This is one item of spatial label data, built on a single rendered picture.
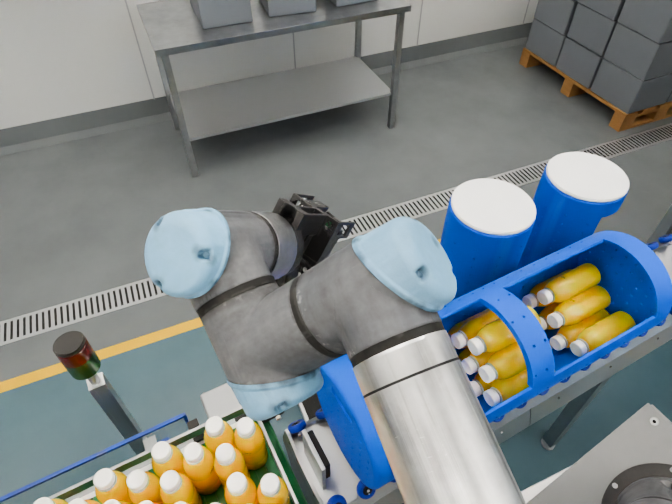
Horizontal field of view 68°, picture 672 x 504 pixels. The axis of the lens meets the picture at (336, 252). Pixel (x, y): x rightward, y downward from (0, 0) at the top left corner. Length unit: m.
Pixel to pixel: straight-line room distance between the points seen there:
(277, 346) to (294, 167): 3.17
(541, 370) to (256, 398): 0.87
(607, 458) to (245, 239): 0.73
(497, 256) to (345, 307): 1.38
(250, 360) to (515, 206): 1.43
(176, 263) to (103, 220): 3.02
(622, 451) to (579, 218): 1.10
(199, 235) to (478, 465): 0.26
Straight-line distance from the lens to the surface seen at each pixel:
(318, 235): 0.60
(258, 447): 1.22
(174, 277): 0.43
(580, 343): 1.42
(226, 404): 1.46
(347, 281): 0.36
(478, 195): 1.77
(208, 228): 0.42
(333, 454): 1.30
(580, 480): 1.00
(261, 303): 0.42
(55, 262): 3.30
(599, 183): 1.97
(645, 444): 0.98
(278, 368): 0.42
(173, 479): 1.16
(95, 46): 4.05
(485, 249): 1.69
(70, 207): 3.63
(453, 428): 0.35
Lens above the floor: 2.14
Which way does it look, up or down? 47 degrees down
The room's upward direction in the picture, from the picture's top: straight up
